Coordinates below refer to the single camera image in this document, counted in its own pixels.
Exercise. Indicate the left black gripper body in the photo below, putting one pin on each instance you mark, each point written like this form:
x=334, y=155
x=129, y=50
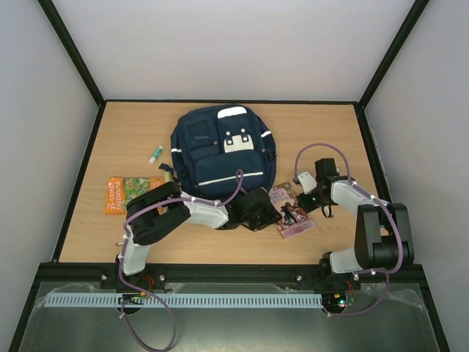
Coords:
x=261, y=218

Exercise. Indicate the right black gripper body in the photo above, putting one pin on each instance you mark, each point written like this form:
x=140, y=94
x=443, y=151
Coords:
x=305, y=200

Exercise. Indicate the pink illustrated paperback book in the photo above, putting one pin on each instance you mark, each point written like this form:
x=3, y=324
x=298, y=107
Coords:
x=294, y=219

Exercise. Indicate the navy blue student backpack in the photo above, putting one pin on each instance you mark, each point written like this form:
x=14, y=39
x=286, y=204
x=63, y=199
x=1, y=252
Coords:
x=209, y=145

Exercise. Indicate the orange Treehouse children's book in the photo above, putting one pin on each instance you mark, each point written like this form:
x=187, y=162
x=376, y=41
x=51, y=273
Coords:
x=121, y=190

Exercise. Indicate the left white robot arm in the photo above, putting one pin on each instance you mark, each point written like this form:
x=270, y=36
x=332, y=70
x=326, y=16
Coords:
x=154, y=215

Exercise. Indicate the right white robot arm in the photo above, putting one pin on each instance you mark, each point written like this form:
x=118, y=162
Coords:
x=383, y=239

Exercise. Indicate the yellow highlighter pen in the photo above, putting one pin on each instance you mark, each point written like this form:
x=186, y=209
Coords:
x=167, y=177

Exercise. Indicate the right controller circuit board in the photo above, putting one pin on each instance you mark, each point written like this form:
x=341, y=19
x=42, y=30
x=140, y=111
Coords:
x=339, y=299

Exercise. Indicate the controller circuit board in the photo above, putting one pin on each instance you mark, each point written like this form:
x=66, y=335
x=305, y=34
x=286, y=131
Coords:
x=339, y=299
x=133, y=298

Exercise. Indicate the green capped glue stick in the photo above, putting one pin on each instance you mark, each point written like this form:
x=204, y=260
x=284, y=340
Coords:
x=156, y=154

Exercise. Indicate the left controller circuit board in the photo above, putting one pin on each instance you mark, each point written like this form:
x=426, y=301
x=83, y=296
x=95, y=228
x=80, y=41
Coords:
x=133, y=298

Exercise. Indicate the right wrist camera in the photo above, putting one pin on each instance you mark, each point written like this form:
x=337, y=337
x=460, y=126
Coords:
x=306, y=181

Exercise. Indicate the light blue slotted cable duct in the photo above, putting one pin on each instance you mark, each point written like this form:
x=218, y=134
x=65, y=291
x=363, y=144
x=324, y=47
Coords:
x=189, y=300

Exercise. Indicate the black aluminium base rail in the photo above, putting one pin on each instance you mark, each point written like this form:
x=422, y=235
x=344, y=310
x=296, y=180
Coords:
x=160, y=276

